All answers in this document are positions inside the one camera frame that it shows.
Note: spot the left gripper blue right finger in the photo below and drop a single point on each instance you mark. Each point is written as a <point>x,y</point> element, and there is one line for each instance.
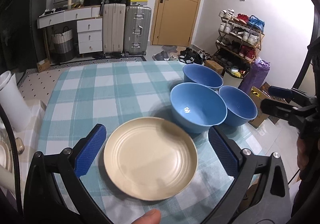
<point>227,150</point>

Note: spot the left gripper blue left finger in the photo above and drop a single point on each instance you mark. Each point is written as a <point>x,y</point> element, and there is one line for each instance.
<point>87,149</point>

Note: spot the large blue bowl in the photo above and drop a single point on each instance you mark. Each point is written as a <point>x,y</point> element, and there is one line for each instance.
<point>196,107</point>

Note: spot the cream plate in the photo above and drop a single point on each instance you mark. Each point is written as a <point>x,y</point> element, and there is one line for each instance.
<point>150,158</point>

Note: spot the right hand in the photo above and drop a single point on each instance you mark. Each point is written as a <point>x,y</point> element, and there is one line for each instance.
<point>302,157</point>

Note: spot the left hand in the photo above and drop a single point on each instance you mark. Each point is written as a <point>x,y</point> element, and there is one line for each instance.
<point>151,217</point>

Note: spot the purple bag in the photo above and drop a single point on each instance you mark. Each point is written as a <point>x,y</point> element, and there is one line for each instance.
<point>256,76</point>

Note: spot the beige plaid tablecloth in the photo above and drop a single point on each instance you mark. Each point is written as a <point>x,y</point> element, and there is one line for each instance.
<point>30,137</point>

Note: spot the teal plaid tablecloth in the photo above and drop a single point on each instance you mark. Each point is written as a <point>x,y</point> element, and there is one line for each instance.
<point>112,94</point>

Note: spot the brown earbuds case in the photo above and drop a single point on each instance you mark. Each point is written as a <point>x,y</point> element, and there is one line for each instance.
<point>20,146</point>

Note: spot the small cream dish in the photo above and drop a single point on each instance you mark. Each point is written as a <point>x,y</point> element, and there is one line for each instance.
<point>5,157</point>

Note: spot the white electric kettle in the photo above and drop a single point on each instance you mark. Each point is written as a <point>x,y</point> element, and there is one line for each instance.
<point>13,104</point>

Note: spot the wooden shoe rack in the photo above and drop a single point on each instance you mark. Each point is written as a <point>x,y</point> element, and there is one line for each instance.
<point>238,43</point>

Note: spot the small cardboard box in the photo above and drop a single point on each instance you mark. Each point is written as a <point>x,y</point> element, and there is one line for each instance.
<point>43,65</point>

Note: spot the woven laundry basket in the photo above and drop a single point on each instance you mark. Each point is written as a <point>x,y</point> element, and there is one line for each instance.
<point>63,46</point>

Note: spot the white drawer desk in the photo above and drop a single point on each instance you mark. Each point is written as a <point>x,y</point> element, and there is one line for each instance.
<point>86,23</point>

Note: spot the beige suitcase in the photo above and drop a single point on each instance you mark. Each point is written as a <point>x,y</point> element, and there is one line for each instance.
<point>113,27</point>

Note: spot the silver suitcase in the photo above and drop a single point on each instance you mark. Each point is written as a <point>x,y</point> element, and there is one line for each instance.
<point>136,30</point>

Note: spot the wooden door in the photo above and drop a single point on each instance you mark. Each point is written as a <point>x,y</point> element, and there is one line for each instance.
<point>174,22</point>

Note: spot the white bottle on desk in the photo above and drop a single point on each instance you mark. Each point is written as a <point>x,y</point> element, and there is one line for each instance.
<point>69,4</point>

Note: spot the yellow black shoebox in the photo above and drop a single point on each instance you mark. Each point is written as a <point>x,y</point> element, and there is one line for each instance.
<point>137,2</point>

